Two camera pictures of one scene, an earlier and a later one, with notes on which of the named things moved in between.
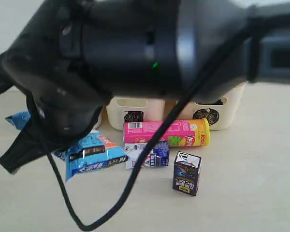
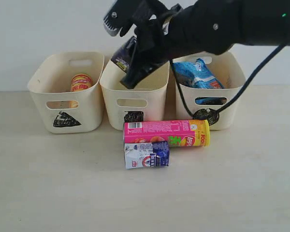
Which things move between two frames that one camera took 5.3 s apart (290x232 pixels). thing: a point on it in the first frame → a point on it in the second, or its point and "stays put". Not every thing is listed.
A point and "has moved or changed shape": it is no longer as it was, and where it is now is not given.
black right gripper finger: (25, 148) → (145, 61)
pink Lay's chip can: (183, 133) stays put
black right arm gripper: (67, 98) → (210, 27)
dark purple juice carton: (186, 173) has moved or changed shape
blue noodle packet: (94, 150) has moved or changed shape
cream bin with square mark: (121, 109) stays put
